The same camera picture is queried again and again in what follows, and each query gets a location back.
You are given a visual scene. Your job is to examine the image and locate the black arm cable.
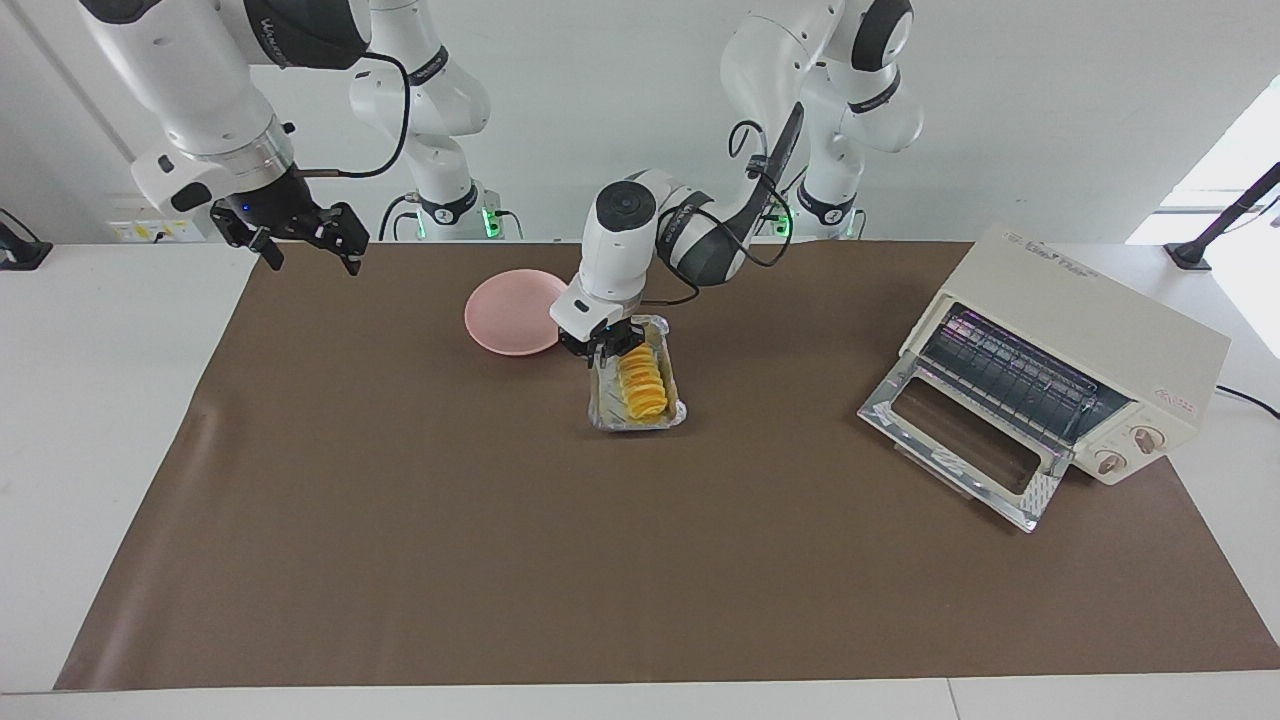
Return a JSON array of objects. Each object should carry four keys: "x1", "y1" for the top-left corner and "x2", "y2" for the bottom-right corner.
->
[
  {"x1": 290, "y1": 50, "x2": 412, "y2": 181},
  {"x1": 640, "y1": 100, "x2": 803, "y2": 306}
]

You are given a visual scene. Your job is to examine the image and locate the white wall socket strip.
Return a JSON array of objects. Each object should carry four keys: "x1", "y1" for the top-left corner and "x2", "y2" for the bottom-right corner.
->
[{"x1": 108, "y1": 218, "x2": 207, "y2": 244}]

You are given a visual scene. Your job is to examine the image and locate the black clamp mount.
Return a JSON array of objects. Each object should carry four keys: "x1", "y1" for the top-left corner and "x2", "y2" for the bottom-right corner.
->
[{"x1": 0, "y1": 208, "x2": 53, "y2": 271}]

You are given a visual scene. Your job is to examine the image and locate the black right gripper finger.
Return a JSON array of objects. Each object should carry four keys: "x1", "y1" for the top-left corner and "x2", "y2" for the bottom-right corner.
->
[
  {"x1": 320, "y1": 203, "x2": 370, "y2": 277},
  {"x1": 244, "y1": 227, "x2": 286, "y2": 272}
]

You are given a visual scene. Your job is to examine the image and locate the cream toaster oven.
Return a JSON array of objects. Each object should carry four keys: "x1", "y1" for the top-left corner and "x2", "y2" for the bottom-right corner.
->
[{"x1": 900, "y1": 225, "x2": 1233, "y2": 488}]

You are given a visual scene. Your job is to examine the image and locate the pink round plate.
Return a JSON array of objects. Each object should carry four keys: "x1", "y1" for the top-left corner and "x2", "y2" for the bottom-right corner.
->
[{"x1": 465, "y1": 268, "x2": 571, "y2": 357}]

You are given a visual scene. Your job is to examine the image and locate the black camera stand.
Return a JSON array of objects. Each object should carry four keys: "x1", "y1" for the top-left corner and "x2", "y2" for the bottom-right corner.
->
[{"x1": 1165, "y1": 160, "x2": 1280, "y2": 271}]

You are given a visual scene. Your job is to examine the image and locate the glass oven door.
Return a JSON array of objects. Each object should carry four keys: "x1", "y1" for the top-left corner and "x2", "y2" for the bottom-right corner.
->
[{"x1": 858, "y1": 360, "x2": 1076, "y2": 533}]

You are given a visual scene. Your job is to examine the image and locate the sliced yellow bread loaf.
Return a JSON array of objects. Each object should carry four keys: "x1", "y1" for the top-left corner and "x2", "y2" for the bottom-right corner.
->
[{"x1": 615, "y1": 345, "x2": 669, "y2": 421}]

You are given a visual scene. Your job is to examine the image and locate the brown table mat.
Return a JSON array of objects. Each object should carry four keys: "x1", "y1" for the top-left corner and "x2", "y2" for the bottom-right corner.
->
[{"x1": 55, "y1": 240, "x2": 1280, "y2": 691}]

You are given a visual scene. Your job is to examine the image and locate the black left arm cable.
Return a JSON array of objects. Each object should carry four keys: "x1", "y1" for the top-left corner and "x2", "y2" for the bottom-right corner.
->
[{"x1": 640, "y1": 100, "x2": 803, "y2": 306}]

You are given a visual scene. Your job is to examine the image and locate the black right base cable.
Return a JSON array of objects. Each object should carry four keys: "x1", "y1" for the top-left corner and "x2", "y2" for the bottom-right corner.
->
[{"x1": 378, "y1": 193, "x2": 421, "y2": 241}]

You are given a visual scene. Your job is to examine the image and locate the aluminium foil tray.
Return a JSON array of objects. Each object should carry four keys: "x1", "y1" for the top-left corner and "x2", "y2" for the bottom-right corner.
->
[{"x1": 588, "y1": 314, "x2": 691, "y2": 433}]

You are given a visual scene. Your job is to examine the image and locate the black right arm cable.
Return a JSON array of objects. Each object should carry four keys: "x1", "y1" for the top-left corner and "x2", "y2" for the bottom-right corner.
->
[{"x1": 290, "y1": 50, "x2": 412, "y2": 181}]

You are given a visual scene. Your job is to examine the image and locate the metal oven wire rack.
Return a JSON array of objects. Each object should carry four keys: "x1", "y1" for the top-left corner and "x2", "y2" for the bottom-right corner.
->
[{"x1": 918, "y1": 318, "x2": 1098, "y2": 448}]

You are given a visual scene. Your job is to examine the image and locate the black oven power cable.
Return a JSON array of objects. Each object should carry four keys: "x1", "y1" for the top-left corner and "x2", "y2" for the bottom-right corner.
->
[{"x1": 1215, "y1": 385, "x2": 1280, "y2": 420}]

